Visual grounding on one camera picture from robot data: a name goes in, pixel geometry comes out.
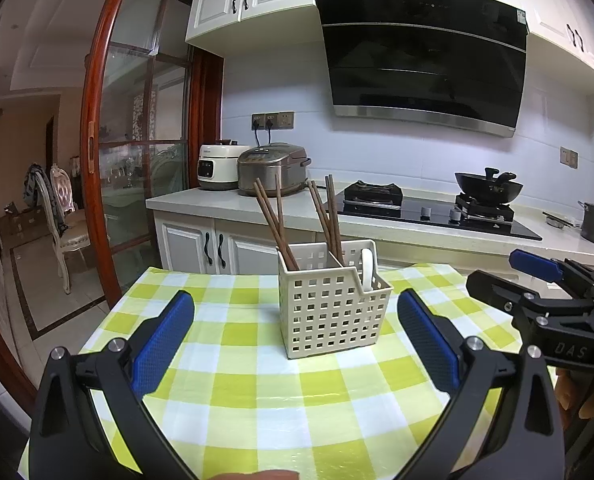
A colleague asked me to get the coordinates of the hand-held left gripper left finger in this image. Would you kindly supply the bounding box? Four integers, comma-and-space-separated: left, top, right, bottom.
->
28, 290, 198, 480

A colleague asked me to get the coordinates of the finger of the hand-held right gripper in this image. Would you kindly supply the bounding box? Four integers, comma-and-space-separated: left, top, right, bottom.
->
466, 270, 528, 313
508, 249, 594, 286

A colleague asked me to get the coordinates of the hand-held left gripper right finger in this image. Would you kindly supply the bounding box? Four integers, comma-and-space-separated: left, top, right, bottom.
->
397, 287, 565, 480

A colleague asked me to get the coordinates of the white ceramic spoon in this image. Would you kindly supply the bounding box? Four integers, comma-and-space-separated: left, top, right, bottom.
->
359, 248, 376, 291

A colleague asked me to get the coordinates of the white perforated utensil basket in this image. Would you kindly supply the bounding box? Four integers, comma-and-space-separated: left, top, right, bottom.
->
276, 239, 394, 360

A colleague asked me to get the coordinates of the bunch of brown chopsticks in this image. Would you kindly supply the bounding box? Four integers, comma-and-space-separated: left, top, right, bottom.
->
253, 174, 345, 271

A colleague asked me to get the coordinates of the person's right hand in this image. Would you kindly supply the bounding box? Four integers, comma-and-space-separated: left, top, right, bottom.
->
556, 367, 594, 421

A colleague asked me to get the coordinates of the person's left hand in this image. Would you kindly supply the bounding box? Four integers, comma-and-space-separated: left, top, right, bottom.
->
212, 470, 299, 480

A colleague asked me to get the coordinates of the black burner grate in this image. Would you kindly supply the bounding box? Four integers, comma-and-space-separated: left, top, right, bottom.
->
343, 180, 404, 206
456, 194, 515, 222

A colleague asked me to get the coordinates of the black wok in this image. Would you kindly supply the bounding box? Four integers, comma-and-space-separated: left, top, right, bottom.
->
454, 167, 524, 205

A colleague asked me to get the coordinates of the black glass gas cooktop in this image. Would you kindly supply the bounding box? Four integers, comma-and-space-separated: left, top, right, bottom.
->
334, 195, 543, 241

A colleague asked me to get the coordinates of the green white checkered tablecloth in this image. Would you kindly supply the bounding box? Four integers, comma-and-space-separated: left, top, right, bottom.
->
19, 262, 560, 480

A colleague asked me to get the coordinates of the white ornate chair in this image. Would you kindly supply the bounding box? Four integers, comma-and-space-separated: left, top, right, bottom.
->
36, 164, 90, 295

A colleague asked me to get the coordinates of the white pressure cooker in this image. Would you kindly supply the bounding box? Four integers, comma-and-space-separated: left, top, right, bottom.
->
197, 141, 250, 191

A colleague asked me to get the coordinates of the brown box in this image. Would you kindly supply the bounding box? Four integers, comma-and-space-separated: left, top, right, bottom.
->
0, 202, 40, 236

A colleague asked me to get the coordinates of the wooden glass sliding door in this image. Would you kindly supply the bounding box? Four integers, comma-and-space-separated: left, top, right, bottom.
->
80, 0, 225, 311

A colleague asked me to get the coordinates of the dark jacket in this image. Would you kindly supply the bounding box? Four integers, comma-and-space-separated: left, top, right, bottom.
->
23, 163, 58, 208

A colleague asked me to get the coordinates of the silver rice cooker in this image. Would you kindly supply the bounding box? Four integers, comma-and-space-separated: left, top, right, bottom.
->
237, 143, 312, 198

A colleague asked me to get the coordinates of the black range hood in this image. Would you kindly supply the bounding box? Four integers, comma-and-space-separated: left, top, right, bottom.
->
314, 0, 529, 139

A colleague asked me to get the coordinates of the red wooden door frame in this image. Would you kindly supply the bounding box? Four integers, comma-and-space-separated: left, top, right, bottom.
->
0, 260, 40, 411

